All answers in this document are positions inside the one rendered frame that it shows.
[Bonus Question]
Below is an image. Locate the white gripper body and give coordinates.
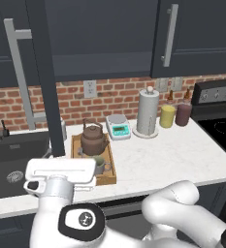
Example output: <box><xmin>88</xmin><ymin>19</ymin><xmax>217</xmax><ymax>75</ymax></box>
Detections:
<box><xmin>24</xmin><ymin>157</ymin><xmax>98</xmax><ymax>192</ymax></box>

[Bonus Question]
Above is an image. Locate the grey green mug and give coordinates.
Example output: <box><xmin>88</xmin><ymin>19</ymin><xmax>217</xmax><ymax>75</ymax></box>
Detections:
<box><xmin>91</xmin><ymin>155</ymin><xmax>113</xmax><ymax>177</ymax></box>

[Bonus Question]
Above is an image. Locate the brown kettle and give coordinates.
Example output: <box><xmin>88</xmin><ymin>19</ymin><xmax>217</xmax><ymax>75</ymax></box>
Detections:
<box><xmin>78</xmin><ymin>117</ymin><xmax>111</xmax><ymax>157</ymax></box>

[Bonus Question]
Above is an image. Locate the wooden tray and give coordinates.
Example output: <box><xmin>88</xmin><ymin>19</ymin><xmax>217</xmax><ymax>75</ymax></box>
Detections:
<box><xmin>70</xmin><ymin>132</ymin><xmax>118</xmax><ymax>187</ymax></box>

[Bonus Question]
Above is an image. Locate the black sink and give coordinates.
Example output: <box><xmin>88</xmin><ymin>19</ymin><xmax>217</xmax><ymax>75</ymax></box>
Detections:
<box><xmin>0</xmin><ymin>130</ymin><xmax>53</xmax><ymax>202</ymax></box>

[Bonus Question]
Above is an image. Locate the white kitchen scale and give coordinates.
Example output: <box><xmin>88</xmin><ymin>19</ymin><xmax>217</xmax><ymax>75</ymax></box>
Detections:
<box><xmin>105</xmin><ymin>113</ymin><xmax>132</xmax><ymax>141</ymax></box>

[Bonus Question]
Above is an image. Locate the paper towel roll on stand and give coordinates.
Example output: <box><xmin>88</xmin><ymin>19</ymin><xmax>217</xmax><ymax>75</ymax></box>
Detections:
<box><xmin>132</xmin><ymin>85</ymin><xmax>160</xmax><ymax>140</ymax></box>

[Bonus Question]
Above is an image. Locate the yellow bottle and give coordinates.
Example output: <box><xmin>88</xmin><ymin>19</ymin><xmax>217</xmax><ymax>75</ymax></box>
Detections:
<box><xmin>159</xmin><ymin>89</ymin><xmax>178</xmax><ymax>130</ymax></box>

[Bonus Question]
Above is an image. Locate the brown bottle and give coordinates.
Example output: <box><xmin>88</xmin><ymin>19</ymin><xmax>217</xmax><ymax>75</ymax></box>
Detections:
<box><xmin>175</xmin><ymin>88</ymin><xmax>193</xmax><ymax>127</ymax></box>

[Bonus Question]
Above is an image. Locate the black stove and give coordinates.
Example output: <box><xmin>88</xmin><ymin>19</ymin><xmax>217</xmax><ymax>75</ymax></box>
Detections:
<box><xmin>189</xmin><ymin>77</ymin><xmax>226</xmax><ymax>163</ymax></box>

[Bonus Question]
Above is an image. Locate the white wall socket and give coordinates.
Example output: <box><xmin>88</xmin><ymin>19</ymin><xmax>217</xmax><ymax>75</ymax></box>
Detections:
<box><xmin>82</xmin><ymin>79</ymin><xmax>98</xmax><ymax>99</ymax></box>

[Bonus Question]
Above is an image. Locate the grey cabinet door handle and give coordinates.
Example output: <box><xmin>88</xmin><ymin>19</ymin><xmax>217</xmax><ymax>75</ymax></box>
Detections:
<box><xmin>160</xmin><ymin>3</ymin><xmax>179</xmax><ymax>68</ymax></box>
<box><xmin>3</xmin><ymin>17</ymin><xmax>48</xmax><ymax>131</ymax></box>

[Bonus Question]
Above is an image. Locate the grey wall socket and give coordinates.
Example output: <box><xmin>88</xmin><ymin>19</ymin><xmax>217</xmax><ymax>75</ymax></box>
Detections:
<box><xmin>154</xmin><ymin>77</ymin><xmax>170</xmax><ymax>94</ymax></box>
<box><xmin>171</xmin><ymin>76</ymin><xmax>184</xmax><ymax>92</ymax></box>

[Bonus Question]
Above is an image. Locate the dark open wall cabinet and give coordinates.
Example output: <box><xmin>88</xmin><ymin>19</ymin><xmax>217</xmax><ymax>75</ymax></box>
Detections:
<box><xmin>44</xmin><ymin>0</ymin><xmax>160</xmax><ymax>83</ymax></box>

